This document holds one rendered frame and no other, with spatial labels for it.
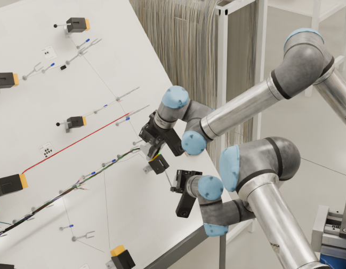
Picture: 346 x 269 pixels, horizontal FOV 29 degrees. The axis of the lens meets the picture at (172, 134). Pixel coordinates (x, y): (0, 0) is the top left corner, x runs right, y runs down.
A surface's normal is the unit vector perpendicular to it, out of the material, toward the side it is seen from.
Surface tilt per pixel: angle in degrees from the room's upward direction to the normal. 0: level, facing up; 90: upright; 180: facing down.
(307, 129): 0
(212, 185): 58
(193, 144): 90
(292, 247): 30
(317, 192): 0
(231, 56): 90
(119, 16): 53
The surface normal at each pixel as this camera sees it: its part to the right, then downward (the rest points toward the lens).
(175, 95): 0.29, -0.55
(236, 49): -0.63, 0.42
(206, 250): 0.73, 0.35
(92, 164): 0.57, -0.24
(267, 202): -0.25, -0.49
